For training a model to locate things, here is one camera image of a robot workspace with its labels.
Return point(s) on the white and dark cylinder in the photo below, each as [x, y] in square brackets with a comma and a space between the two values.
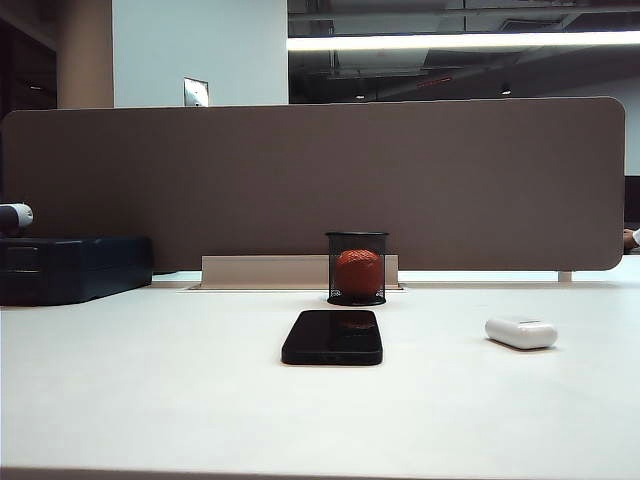
[17, 216]

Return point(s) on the orange ball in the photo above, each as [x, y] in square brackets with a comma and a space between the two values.
[357, 272]

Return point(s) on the white partition support leg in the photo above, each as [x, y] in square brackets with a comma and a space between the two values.
[566, 276]

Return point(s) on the black mesh pen holder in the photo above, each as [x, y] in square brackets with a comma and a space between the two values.
[357, 300]

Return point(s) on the red ceiling sign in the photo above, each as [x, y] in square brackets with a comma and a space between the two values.
[434, 82]

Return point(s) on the dark blue plastic case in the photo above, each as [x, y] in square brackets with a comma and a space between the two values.
[75, 270]

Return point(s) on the black smartphone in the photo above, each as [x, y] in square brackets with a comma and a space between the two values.
[332, 340]

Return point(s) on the long ceiling light strip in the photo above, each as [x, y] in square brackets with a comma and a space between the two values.
[450, 40]

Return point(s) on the beige round column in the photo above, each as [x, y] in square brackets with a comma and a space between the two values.
[85, 55]

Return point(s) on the brown desk partition panel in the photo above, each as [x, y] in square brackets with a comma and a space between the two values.
[250, 175]

